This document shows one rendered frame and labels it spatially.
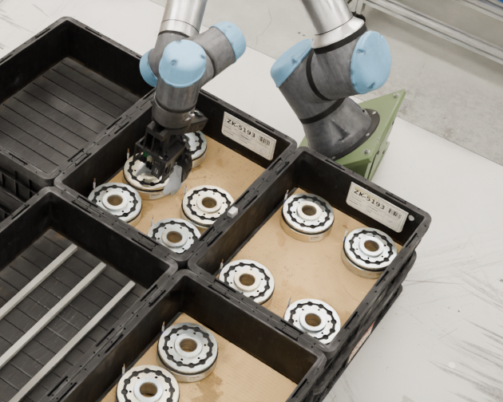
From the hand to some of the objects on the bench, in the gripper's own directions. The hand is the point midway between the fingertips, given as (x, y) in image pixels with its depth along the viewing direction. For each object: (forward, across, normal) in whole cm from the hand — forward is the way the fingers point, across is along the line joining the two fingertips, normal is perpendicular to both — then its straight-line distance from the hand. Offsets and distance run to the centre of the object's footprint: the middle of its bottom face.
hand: (163, 181), depth 197 cm
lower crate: (+12, +35, 0) cm, 37 cm away
